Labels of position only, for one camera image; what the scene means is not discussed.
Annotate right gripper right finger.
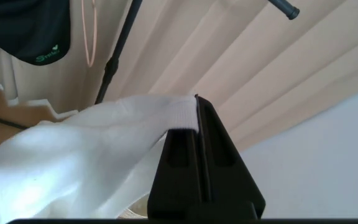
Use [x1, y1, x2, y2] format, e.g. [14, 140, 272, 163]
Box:
[195, 95, 266, 218]

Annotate black clothes rack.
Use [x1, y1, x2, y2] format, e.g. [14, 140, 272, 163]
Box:
[0, 0, 301, 154]

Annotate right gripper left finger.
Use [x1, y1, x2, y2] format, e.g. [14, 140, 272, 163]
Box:
[147, 129, 203, 218]

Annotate pink clothes hanger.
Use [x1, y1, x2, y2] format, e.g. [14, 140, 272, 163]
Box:
[81, 0, 98, 68]

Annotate white garment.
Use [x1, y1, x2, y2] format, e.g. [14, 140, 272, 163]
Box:
[0, 95, 200, 220]

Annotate black shorts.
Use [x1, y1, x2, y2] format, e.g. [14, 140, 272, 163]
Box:
[0, 0, 71, 67]

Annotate beige curtain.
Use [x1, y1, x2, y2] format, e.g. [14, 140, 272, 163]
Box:
[0, 0, 358, 153]

